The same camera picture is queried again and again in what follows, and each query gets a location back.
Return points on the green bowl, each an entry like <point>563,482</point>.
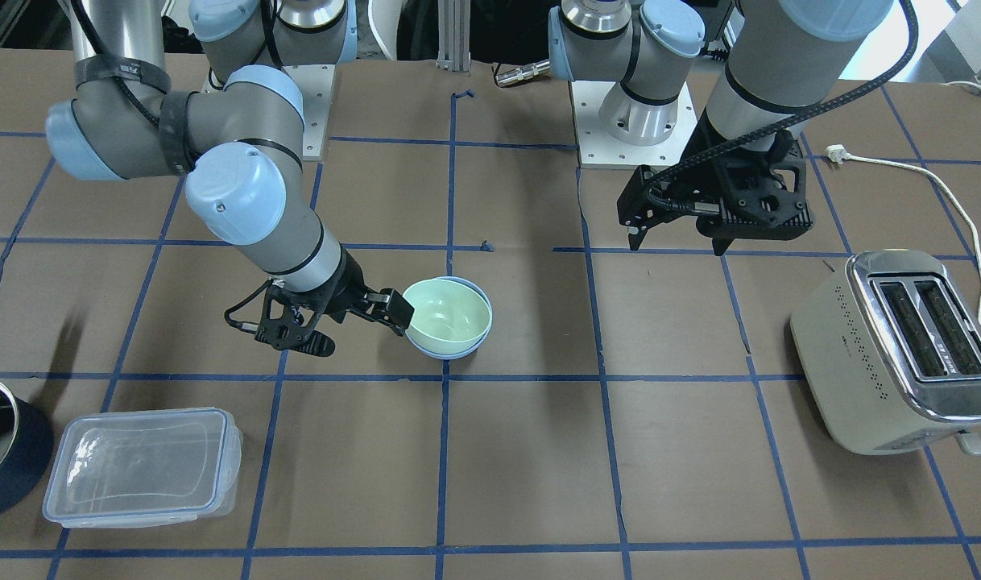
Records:
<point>448,318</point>

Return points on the blue bowl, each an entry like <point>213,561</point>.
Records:
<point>450,353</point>

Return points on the clear plastic container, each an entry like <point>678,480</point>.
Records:
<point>145,468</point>

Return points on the silver toaster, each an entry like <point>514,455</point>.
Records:
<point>891,352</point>

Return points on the aluminium frame post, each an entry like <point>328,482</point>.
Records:
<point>453,24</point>

